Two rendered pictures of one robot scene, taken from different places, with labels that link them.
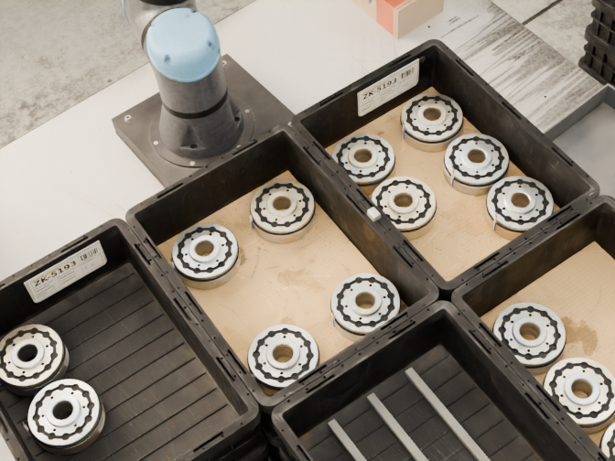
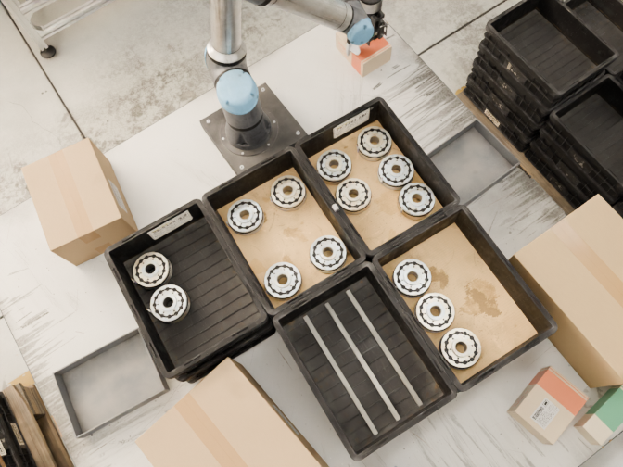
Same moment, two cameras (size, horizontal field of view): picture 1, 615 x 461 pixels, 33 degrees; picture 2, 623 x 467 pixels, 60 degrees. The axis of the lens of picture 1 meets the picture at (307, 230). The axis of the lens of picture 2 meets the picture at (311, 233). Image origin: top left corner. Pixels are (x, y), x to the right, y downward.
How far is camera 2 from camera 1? 0.35 m
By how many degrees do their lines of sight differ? 15
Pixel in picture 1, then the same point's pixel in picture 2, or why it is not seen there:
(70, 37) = (185, 32)
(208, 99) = (250, 121)
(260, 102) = (282, 116)
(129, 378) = (203, 283)
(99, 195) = (192, 165)
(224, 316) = (254, 252)
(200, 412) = (238, 305)
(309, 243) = (301, 212)
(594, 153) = (464, 158)
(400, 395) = (342, 304)
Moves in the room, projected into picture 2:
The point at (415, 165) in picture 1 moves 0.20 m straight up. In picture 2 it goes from (362, 169) to (365, 135)
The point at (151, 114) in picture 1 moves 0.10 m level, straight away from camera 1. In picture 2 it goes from (221, 119) to (216, 94)
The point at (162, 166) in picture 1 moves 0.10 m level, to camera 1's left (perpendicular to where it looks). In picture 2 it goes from (226, 154) to (195, 155)
